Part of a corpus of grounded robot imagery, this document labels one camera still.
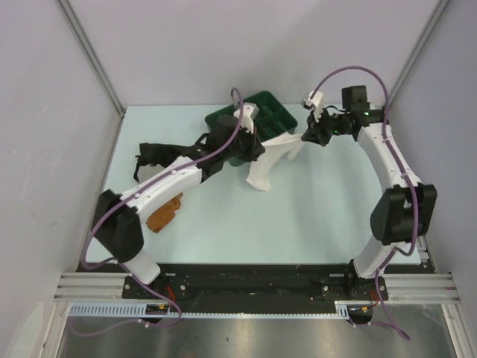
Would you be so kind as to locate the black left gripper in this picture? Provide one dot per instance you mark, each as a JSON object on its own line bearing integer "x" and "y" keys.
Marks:
{"x": 256, "y": 149}

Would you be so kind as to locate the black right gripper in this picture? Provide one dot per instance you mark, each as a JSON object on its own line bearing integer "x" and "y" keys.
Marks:
{"x": 314, "y": 133}

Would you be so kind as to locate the orange brown underwear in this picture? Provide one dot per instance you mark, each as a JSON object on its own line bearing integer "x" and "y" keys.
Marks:
{"x": 164, "y": 215}

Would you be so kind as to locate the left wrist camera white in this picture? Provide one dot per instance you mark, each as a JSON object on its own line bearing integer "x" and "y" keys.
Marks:
{"x": 249, "y": 113}

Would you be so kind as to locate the white cable duct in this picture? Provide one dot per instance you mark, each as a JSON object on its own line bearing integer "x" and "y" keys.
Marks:
{"x": 334, "y": 310}

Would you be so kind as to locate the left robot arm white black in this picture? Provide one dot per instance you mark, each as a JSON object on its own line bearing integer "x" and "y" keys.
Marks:
{"x": 117, "y": 224}

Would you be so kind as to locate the black underwear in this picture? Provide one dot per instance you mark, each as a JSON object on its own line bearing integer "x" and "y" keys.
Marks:
{"x": 155, "y": 154}

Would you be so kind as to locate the left aluminium corner post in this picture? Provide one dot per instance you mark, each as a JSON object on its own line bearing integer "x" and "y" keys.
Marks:
{"x": 90, "y": 54}

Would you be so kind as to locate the front aluminium rail left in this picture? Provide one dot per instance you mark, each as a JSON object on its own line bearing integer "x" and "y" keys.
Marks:
{"x": 90, "y": 287}

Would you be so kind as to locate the white underwear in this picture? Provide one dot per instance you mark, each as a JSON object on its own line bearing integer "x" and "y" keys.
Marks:
{"x": 275, "y": 148}

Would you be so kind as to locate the right aluminium corner post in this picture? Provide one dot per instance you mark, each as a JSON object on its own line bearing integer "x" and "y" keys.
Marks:
{"x": 418, "y": 48}

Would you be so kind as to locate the aluminium corner post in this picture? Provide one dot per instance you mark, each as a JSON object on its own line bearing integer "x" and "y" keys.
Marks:
{"x": 90, "y": 54}
{"x": 418, "y": 48}

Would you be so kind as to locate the front aluminium rail right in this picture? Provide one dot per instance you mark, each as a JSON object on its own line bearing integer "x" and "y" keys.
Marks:
{"x": 421, "y": 289}

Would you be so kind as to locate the green compartment tray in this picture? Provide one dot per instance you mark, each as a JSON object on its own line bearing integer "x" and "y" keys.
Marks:
{"x": 272, "y": 120}

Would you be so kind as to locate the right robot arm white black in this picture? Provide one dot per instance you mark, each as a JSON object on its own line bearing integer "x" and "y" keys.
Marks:
{"x": 404, "y": 211}

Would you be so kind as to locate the aluminium rail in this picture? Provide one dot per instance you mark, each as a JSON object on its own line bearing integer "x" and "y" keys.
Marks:
{"x": 421, "y": 289}
{"x": 90, "y": 287}

